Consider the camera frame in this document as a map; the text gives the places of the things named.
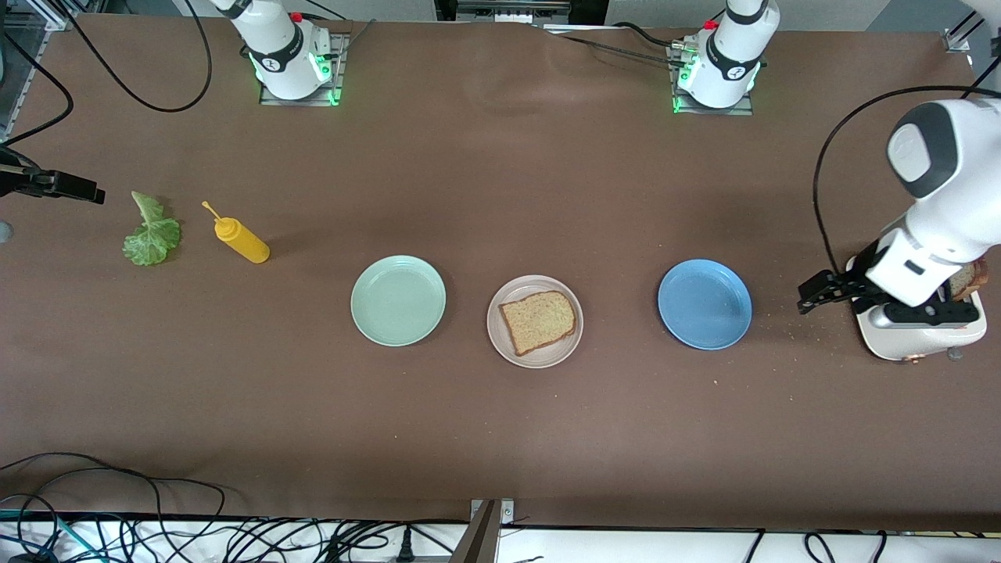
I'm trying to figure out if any mint green plate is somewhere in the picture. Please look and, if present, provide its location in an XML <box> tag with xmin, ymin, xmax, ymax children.
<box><xmin>350</xmin><ymin>255</ymin><xmax>447</xmax><ymax>347</ymax></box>

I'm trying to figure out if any aluminium frame profile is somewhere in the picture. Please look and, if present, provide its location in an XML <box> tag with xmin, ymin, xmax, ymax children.
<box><xmin>0</xmin><ymin>0</ymin><xmax>71</xmax><ymax>32</ymax></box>

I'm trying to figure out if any yellow mustard squeeze bottle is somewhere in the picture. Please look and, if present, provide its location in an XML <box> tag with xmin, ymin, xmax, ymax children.
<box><xmin>201</xmin><ymin>201</ymin><xmax>271</xmax><ymax>264</ymax></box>

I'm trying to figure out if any beige plate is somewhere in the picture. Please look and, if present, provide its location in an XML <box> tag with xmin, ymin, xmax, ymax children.
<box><xmin>486</xmin><ymin>274</ymin><xmax>584</xmax><ymax>369</ymax></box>

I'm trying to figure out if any grey metal post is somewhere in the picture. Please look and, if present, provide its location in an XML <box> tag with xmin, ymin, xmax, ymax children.
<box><xmin>450</xmin><ymin>500</ymin><xmax>501</xmax><ymax>563</ymax></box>

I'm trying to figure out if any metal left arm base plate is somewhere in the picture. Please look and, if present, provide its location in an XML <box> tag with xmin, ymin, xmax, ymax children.
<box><xmin>671</xmin><ymin>43</ymin><xmax>755</xmax><ymax>117</ymax></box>

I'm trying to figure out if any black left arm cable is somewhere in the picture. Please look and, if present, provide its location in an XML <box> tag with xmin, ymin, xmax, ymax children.
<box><xmin>812</xmin><ymin>84</ymin><xmax>1001</xmax><ymax>272</ymax></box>

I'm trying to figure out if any white toaster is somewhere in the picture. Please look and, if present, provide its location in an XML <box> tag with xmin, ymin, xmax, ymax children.
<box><xmin>846</xmin><ymin>254</ymin><xmax>988</xmax><ymax>364</ymax></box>

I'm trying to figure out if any brown bread slice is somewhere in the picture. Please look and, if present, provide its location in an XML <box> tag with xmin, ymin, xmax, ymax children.
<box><xmin>949</xmin><ymin>260</ymin><xmax>988</xmax><ymax>303</ymax></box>
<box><xmin>498</xmin><ymin>290</ymin><xmax>578</xmax><ymax>357</ymax></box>

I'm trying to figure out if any black base power cable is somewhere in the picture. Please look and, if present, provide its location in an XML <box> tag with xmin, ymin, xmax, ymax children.
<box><xmin>544</xmin><ymin>27</ymin><xmax>685</xmax><ymax>67</ymax></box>

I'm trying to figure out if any green lettuce leaf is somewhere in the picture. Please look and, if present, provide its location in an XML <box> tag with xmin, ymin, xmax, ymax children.
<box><xmin>122</xmin><ymin>191</ymin><xmax>182</xmax><ymax>267</ymax></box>

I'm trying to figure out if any teal cable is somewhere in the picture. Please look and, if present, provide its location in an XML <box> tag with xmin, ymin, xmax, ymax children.
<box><xmin>0</xmin><ymin>508</ymin><xmax>99</xmax><ymax>560</ymax></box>

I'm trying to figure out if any silver angle bracket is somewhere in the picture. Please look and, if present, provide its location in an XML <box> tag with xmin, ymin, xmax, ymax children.
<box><xmin>469</xmin><ymin>499</ymin><xmax>515</xmax><ymax>526</ymax></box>

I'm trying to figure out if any black equipment behind table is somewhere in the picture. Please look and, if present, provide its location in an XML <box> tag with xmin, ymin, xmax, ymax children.
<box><xmin>434</xmin><ymin>0</ymin><xmax>609</xmax><ymax>28</ymax></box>

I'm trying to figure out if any blue plate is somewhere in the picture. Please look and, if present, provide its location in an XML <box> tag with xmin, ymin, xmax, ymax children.
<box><xmin>657</xmin><ymin>259</ymin><xmax>753</xmax><ymax>351</ymax></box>

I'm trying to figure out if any brown table cover sheet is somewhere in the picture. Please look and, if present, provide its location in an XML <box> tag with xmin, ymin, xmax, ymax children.
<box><xmin>0</xmin><ymin>14</ymin><xmax>1001</xmax><ymax>533</ymax></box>

